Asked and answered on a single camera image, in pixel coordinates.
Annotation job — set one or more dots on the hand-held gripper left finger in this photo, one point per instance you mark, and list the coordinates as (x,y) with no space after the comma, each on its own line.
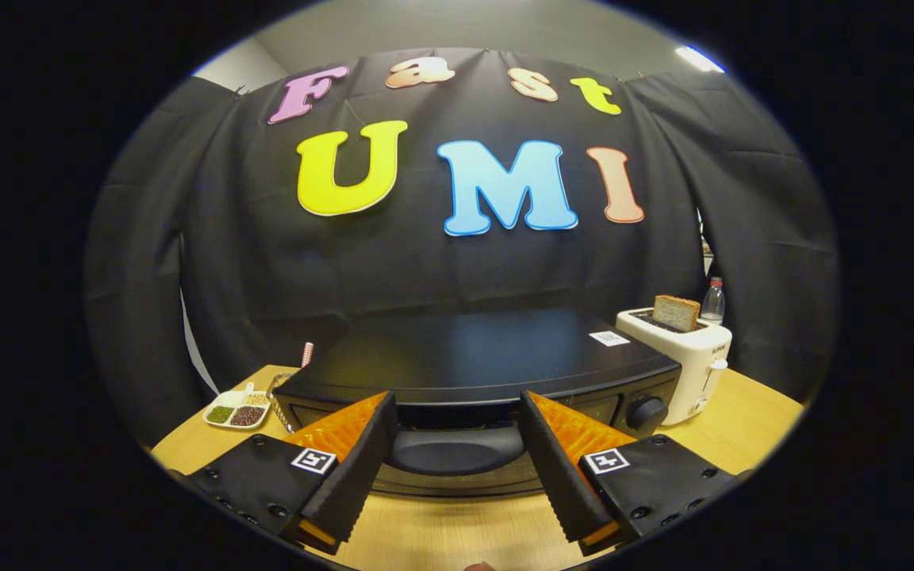
(358,476)

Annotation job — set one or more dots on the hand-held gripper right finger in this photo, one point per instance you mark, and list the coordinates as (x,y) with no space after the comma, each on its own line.
(556,476)

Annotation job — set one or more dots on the black toaster oven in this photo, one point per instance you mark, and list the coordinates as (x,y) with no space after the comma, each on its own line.
(473,357)

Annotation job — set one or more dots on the white pop-up toaster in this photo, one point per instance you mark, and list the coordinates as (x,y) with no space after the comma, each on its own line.
(695,365)

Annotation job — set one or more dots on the clear glass jar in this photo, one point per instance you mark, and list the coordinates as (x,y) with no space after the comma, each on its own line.
(276,396)

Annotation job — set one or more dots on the pink checkered stick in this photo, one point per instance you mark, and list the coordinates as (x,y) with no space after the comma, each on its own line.
(307,354)

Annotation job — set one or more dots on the white divided dish of beans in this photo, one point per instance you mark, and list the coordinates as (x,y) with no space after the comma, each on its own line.
(235,412)

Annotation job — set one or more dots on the brown bread slice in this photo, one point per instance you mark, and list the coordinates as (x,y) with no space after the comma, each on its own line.
(675,312)

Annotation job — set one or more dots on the clear plastic water bottle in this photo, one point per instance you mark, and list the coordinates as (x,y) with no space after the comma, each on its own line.
(713,305)

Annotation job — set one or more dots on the small ceiling light panel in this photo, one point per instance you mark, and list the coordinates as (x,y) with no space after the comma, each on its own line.
(699,58)

